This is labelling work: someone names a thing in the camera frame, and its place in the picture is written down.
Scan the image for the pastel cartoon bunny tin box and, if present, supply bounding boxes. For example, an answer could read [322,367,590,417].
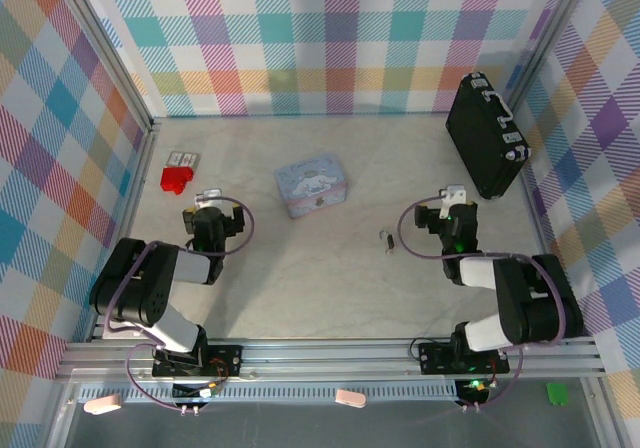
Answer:
[273,151,351,221]

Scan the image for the red plastic block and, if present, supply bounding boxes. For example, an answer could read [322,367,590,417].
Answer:
[159,166,196,195]

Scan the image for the black briefcase with silver latches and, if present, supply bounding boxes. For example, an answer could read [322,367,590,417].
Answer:
[445,71,532,200]

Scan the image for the small circuit board with LED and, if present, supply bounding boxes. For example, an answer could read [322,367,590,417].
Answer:
[172,381,221,400]
[455,378,496,402]

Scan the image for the green plastic block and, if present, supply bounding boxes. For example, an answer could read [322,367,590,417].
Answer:
[545,381,568,407]

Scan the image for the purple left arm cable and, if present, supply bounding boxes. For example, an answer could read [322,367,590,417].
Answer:
[102,196,259,412]

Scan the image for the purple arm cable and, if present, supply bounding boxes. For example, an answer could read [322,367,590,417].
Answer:
[102,196,259,412]
[398,195,569,412]

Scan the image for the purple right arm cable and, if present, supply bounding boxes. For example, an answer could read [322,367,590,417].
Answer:
[398,195,569,412]

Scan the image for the aluminium side rail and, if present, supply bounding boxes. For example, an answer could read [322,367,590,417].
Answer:
[517,170,556,257]
[89,120,162,342]

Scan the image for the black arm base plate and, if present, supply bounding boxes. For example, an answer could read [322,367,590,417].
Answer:
[417,341,510,375]
[151,345,245,379]

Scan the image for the long aluminium base rail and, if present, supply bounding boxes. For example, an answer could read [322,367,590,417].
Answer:
[57,337,606,382]

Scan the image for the slotted grey cable tray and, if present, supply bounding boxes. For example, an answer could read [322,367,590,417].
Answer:
[77,385,464,403]

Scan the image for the aluminium frame post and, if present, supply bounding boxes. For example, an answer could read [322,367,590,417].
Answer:
[47,0,162,137]
[504,0,599,119]

